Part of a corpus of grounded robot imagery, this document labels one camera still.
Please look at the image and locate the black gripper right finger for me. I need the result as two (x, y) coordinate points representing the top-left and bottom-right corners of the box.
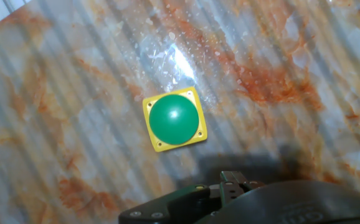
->
(220, 170), (265, 207)

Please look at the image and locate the yellow box green mushroom button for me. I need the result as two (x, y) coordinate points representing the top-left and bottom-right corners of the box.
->
(141, 86), (208, 153)

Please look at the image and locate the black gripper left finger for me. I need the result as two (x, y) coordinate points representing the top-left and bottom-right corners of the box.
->
(119, 183), (223, 224)

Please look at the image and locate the orange marble pattern mat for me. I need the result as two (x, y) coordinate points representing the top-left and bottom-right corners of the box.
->
(0, 0), (360, 224)

